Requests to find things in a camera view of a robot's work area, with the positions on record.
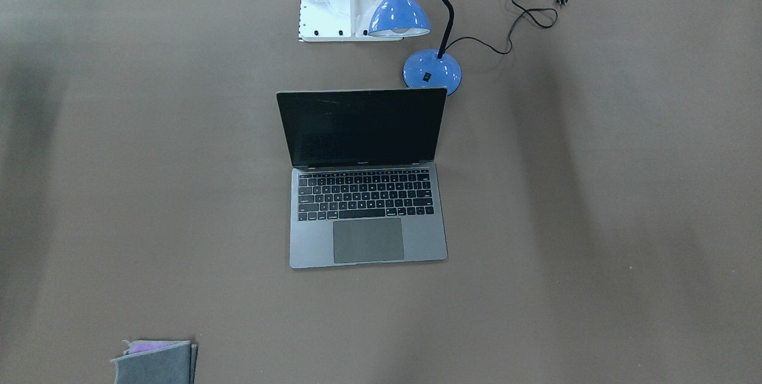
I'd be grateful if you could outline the grey laptop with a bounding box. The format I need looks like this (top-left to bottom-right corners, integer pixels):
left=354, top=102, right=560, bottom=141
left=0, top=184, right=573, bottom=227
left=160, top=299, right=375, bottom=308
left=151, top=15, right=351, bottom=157
left=276, top=88, right=448, bottom=269

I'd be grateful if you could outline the black lamp power cable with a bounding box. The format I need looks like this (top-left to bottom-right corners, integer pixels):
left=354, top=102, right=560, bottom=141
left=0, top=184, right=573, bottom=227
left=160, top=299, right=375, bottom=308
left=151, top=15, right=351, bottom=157
left=444, top=0, right=570, bottom=56

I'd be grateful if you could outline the grey folded felt cloth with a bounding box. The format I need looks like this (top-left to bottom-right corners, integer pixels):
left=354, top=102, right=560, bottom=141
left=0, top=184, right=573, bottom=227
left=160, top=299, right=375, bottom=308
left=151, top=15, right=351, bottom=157
left=111, top=340, right=198, bottom=383

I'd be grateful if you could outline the blue desk lamp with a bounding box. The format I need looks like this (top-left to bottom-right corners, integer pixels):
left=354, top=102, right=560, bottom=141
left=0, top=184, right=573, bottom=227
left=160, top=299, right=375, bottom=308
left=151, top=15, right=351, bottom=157
left=368, top=0, right=462, bottom=95

